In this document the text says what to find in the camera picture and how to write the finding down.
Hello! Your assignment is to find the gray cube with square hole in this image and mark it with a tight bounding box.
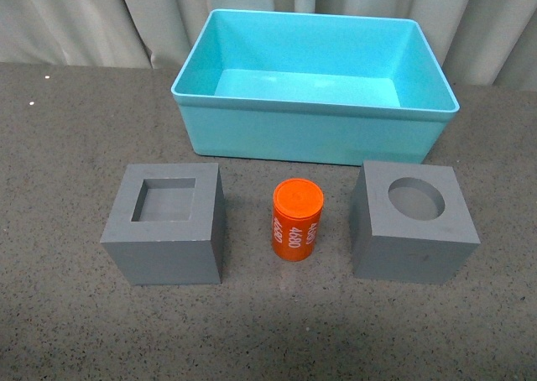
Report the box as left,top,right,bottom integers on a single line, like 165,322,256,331
101,163,226,285

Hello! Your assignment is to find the gray cube with round hole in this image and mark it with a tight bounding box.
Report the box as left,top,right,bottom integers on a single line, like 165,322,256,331
349,161,480,284

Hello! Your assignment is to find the blue plastic box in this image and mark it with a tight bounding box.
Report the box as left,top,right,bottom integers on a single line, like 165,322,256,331
171,9,459,165

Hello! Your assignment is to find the orange cylinder marked 4680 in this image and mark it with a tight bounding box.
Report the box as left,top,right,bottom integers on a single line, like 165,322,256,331
272,178,324,262

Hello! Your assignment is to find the gray pleated curtain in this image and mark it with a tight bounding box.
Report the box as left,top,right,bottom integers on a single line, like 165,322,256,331
1,0,536,91

